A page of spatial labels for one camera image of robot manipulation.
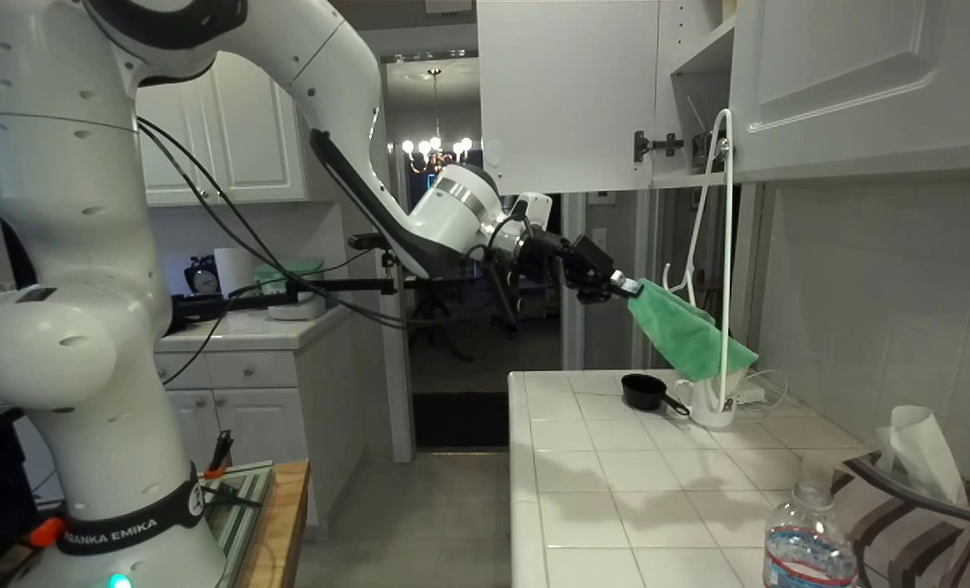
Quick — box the red and black clamp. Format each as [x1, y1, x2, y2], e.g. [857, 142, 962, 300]
[202, 428, 238, 485]

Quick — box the black slanted post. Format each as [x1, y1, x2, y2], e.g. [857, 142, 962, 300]
[0, 213, 42, 286]

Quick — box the white paper napkin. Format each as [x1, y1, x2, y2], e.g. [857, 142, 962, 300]
[875, 403, 970, 507]

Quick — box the green box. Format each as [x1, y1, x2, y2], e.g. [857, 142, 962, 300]
[250, 257, 329, 321]

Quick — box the orange handle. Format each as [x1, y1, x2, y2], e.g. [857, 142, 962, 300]
[18, 514, 67, 554]

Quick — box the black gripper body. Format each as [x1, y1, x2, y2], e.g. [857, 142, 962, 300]
[509, 223, 617, 306]

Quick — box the black horizontal mount rod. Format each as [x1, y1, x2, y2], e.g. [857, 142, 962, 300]
[165, 275, 398, 330]

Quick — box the white cabinet shelf board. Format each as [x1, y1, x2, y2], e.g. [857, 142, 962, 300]
[670, 12, 740, 82]

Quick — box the clear plastic water bottle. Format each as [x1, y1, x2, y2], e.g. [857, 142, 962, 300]
[762, 476, 863, 588]

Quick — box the white open cabinet door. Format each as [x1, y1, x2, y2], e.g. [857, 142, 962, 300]
[473, 0, 663, 199]

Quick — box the white closed cabinet door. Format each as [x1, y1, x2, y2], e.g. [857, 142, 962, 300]
[728, 0, 970, 186]

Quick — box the white lower kitchen cabinet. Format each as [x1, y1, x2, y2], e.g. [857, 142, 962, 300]
[136, 292, 395, 542]

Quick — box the white panelled wall cabinet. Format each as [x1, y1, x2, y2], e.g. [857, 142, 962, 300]
[133, 53, 332, 208]

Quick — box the green and grey cloth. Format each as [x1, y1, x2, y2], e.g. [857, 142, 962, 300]
[624, 278, 762, 384]

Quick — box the small black pan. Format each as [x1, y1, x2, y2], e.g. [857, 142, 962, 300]
[617, 369, 697, 420]

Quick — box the white hook stand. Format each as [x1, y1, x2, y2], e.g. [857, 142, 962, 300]
[658, 106, 756, 418]

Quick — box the wooden work table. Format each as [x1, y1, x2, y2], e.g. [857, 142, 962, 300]
[231, 457, 312, 588]

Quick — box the thick black cable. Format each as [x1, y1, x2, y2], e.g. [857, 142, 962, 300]
[133, 114, 445, 330]

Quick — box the lit chandelier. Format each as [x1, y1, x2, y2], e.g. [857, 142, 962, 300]
[395, 66, 483, 175]

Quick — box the aluminium frame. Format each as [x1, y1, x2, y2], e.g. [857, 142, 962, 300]
[202, 454, 274, 561]

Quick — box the black cabinet hinge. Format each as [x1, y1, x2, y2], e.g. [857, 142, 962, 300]
[629, 126, 689, 165]

